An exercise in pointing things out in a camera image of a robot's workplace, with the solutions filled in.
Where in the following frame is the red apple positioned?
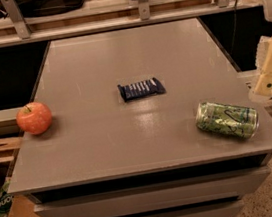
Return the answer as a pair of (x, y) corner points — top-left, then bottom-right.
(16, 102), (53, 135)

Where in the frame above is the green soda can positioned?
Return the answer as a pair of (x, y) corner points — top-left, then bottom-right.
(195, 102), (259, 140)

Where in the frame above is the metal bracket left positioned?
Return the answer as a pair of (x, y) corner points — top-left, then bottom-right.
(1, 0), (31, 40)

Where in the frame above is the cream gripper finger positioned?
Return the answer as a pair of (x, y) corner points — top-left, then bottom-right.
(252, 73), (272, 98)

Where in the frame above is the upper grey drawer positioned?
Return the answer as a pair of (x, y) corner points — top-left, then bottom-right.
(34, 166), (270, 217)

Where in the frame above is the blue rxbar blueberry wrapper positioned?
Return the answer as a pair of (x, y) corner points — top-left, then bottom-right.
(118, 78), (166, 103)

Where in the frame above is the black tray left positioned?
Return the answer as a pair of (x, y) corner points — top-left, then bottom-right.
(16, 0), (84, 18)

